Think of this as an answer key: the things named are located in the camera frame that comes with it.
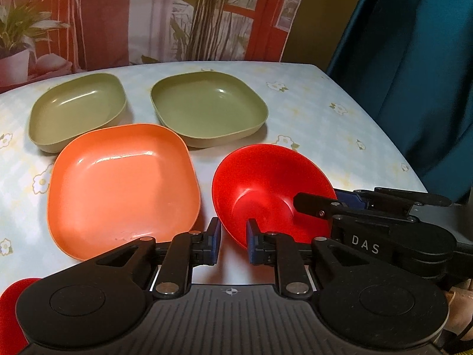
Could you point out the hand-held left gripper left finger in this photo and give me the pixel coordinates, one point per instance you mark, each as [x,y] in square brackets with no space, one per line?
[216,242]

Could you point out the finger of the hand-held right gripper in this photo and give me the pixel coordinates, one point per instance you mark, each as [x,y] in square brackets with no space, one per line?
[353,199]
[314,205]

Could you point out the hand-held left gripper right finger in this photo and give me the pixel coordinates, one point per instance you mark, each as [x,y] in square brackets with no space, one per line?
[252,243]

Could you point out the orange square plate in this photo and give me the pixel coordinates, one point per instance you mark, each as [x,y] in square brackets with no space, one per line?
[122,188]

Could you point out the person's right hand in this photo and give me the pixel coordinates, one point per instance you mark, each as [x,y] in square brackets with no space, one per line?
[460,294]

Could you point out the floral pale blue tablecloth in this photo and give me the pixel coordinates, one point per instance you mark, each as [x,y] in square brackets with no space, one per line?
[314,125]

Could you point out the green square plate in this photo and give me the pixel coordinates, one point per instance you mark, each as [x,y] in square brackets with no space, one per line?
[74,107]
[207,107]

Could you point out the teal curtain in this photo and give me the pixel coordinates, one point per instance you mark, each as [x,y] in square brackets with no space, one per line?
[406,81]

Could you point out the red round bowl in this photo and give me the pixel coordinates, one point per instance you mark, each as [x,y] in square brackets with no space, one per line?
[266,177]
[11,303]

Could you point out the printed backdrop cloth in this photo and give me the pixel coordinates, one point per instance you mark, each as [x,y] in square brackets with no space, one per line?
[147,26]

